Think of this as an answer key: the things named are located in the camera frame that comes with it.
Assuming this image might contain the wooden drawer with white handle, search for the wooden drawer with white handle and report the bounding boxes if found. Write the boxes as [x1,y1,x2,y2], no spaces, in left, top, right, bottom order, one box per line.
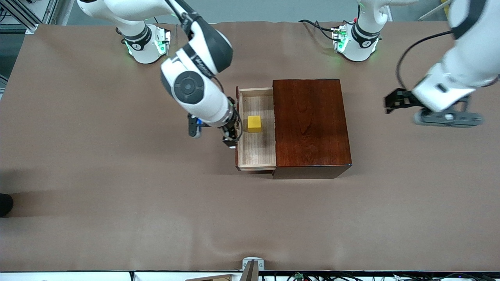
[236,87,277,173]

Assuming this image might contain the brown table cover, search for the brown table cover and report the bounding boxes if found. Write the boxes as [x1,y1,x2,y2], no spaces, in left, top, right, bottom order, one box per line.
[0,20,500,272]

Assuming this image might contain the dark brown wooden cabinet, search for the dark brown wooden cabinet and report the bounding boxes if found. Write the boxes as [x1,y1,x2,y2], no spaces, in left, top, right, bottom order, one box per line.
[272,79,353,180]

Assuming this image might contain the brown wooden board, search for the brown wooden board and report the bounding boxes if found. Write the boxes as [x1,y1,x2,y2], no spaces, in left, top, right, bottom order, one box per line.
[186,274,234,281]

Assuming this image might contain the black round object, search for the black round object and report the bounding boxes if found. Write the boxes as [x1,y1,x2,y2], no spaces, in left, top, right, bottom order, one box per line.
[0,194,14,217]

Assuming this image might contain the black arm base cable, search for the black arm base cable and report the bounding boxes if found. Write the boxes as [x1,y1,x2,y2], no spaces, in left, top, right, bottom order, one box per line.
[299,19,340,43]

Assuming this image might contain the grey metal camera bracket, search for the grey metal camera bracket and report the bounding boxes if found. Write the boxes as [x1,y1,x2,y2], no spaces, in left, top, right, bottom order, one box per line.
[242,257,264,281]

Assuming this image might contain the aluminium frame profile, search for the aluminium frame profile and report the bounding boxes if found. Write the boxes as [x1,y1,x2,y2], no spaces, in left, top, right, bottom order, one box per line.
[0,0,59,35]

